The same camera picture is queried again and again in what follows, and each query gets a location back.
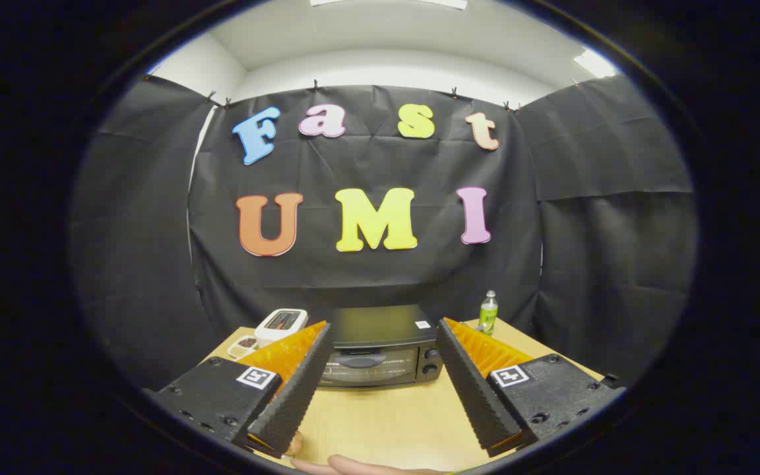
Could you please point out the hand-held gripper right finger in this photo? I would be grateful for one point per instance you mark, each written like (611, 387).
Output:
(475, 396)

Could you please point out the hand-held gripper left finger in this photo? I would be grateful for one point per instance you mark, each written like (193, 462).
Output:
(294, 396)

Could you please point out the black toaster oven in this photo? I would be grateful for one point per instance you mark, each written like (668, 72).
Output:
(380, 326)

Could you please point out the white pop-up toaster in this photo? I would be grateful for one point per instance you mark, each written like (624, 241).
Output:
(268, 333)

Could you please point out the small white seed dish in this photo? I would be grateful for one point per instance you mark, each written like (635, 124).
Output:
(243, 344)

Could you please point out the green drink bottle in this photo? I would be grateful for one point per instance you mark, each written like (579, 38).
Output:
(488, 313)

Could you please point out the ceiling light panel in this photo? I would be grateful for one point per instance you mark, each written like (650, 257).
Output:
(386, 2)
(594, 63)

